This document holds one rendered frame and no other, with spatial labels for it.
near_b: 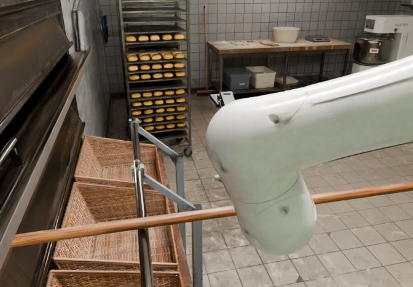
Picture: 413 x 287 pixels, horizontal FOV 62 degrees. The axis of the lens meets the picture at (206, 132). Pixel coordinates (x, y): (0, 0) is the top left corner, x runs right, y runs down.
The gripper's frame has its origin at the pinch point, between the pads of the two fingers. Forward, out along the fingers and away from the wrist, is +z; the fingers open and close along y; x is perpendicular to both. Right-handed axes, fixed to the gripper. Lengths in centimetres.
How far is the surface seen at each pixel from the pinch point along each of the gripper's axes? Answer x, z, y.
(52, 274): -52, 29, 64
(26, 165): -41.9, -1.1, 5.0
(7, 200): -41.8, -14.4, 5.0
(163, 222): -13.5, 4.5, 29.3
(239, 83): 149, 434, 116
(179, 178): 3, 88, 67
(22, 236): -49, 5, 28
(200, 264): 4, 40, 82
